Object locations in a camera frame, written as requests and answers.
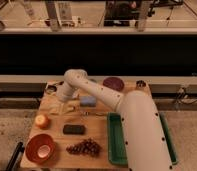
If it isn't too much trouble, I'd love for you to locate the yellow banana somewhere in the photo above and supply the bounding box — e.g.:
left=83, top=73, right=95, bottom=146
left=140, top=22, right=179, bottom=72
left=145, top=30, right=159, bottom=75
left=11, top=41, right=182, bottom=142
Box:
left=49, top=103, right=76, bottom=115

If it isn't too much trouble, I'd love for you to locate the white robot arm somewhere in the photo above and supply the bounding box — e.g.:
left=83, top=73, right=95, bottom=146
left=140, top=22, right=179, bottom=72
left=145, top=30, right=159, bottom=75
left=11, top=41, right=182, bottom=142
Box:
left=57, top=69, right=172, bottom=171

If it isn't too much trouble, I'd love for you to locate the small white cup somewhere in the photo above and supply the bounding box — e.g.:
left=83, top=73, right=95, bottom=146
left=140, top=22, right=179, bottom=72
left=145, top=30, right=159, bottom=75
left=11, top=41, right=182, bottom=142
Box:
left=37, top=145, right=51, bottom=158

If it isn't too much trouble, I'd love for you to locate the dark metal cup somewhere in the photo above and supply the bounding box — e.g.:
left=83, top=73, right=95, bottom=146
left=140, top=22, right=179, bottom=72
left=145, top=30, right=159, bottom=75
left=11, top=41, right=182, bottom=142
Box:
left=136, top=80, right=146, bottom=89

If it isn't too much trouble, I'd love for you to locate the blue sponge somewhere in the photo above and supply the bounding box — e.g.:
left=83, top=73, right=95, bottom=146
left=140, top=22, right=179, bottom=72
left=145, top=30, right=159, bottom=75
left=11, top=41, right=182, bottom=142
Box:
left=80, top=96, right=97, bottom=107

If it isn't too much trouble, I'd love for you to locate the black rectangular block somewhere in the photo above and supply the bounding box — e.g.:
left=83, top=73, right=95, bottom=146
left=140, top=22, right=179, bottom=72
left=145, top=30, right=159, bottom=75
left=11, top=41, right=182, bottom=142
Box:
left=63, top=124, right=85, bottom=135

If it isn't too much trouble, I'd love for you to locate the orange apple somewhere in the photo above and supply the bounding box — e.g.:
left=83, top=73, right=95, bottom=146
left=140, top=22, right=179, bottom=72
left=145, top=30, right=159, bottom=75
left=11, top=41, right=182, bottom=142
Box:
left=35, top=114, right=50, bottom=129

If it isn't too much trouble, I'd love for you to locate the metal fork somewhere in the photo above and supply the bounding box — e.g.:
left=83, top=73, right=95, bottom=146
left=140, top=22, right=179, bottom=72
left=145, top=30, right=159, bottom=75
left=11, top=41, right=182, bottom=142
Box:
left=81, top=111, right=108, bottom=117

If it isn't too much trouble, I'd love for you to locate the bunch of dark grapes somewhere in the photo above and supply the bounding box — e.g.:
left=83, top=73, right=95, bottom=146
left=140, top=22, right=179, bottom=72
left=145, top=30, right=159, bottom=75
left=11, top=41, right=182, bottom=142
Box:
left=66, top=138, right=101, bottom=157

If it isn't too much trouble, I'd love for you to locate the orange bowl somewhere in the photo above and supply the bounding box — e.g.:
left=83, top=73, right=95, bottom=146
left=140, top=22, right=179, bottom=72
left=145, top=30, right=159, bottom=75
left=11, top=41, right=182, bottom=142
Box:
left=25, top=134, right=55, bottom=164

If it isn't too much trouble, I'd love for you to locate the purple bowl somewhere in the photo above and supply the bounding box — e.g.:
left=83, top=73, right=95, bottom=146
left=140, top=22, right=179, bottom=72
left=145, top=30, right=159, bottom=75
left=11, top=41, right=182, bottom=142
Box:
left=103, top=77, right=124, bottom=91

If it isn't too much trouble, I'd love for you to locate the green plastic tray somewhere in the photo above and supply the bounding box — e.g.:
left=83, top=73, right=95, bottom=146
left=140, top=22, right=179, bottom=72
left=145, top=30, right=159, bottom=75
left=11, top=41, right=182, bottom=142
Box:
left=107, top=113, right=178, bottom=166

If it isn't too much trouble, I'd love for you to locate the black object at table edge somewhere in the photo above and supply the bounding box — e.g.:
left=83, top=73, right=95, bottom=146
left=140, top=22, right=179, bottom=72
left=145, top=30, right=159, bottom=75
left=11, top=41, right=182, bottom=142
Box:
left=5, top=142, right=25, bottom=171

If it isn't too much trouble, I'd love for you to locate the black chair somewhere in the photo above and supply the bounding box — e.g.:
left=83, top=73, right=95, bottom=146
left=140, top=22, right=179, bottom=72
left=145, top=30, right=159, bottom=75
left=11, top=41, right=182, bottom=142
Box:
left=104, top=1, right=141, bottom=26

